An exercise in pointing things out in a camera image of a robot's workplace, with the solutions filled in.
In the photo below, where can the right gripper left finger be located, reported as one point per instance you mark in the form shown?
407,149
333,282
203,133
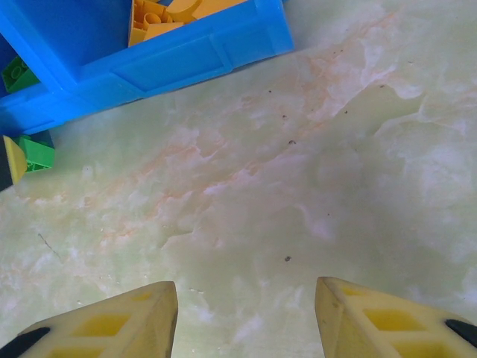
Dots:
123,324

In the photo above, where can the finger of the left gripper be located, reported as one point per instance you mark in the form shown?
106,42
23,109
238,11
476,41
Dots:
13,160

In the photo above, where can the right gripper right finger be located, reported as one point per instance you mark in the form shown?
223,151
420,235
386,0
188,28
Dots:
372,324

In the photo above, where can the green quarter-round lego brick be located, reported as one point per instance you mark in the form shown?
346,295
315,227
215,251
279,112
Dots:
39,156

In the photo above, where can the green rectangular lego brick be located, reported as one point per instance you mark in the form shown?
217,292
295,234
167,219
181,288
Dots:
18,74

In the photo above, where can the blue three-compartment plastic bin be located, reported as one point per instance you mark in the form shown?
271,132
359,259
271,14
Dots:
167,63

